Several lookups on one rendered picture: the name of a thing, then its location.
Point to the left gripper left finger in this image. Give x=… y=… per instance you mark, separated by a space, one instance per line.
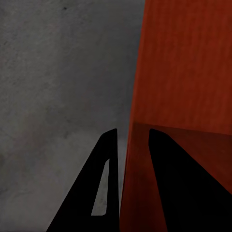
x=75 y=213

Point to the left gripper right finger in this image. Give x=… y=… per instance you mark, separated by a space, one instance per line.
x=191 y=198

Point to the storage box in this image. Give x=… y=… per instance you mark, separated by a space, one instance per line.
x=183 y=87

